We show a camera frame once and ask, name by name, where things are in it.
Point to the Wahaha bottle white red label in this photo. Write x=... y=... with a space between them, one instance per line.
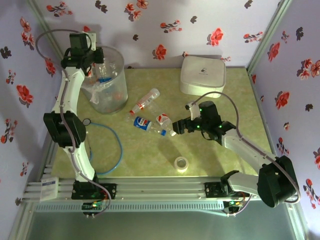
x=162 y=118

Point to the Pepsi bottle dark blue label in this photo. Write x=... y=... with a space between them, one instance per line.
x=142 y=123

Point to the clear bottle thin red band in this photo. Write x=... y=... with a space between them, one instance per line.
x=147 y=98

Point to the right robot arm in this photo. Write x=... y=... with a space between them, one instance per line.
x=277 y=182

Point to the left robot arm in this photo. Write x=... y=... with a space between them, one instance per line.
x=65 y=130

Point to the clear mesh waste bin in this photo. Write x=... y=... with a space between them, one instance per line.
x=117 y=82

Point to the clear plastic bin liner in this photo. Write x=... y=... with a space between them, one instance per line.
x=95 y=96

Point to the loose white bottle cap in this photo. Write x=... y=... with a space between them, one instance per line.
x=172 y=133

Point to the white tape roll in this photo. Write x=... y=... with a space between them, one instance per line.
x=181 y=164

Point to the white zippered storage case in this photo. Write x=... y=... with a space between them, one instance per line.
x=202 y=80

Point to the blue stethoscope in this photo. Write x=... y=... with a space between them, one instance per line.
x=121 y=150

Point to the green circuit board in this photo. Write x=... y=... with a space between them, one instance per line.
x=93 y=205
x=233 y=203

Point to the white blue label card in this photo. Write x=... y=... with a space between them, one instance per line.
x=49 y=190

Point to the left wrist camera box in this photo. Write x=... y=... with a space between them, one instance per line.
x=92 y=40

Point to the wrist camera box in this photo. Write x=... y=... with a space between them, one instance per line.
x=193 y=110
x=92 y=40

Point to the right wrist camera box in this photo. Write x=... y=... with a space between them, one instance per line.
x=193 y=110

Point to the aluminium corner post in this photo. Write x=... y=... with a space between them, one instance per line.
x=37 y=11
x=271 y=27

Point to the aluminium mounting rail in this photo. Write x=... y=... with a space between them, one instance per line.
x=160 y=190

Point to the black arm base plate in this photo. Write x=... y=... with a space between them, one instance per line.
x=111 y=191
x=211 y=190

